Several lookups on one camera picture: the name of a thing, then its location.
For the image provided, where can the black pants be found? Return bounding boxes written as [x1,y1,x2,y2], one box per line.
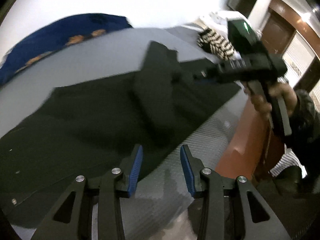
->
[0,41,245,227]

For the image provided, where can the brown wooden bed frame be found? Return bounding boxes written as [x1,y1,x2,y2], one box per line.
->
[214,91,277,189]

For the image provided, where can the person's right hand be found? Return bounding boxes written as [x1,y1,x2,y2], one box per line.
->
[244,81,299,120]

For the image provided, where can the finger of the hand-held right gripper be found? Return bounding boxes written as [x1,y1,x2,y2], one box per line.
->
[191,66,220,81]

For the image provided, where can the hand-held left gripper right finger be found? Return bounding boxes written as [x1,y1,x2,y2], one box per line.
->
[180,144,292,240]

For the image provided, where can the blue floral pillow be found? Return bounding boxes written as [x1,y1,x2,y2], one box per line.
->
[0,14,133,86]

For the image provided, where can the brown wooden door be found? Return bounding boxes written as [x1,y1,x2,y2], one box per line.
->
[260,0,320,55]

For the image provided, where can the person's right forearm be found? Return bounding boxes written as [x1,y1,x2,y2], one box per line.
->
[284,89,320,157]

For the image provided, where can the black white striped cloth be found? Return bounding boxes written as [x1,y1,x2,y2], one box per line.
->
[196,26,242,61]

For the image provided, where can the white striped garment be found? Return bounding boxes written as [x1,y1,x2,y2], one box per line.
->
[269,149,308,179]

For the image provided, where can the grey mattress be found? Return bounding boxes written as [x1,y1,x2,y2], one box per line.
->
[0,26,247,240]

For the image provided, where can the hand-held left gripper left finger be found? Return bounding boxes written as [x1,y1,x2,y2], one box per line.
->
[31,144,144,240]

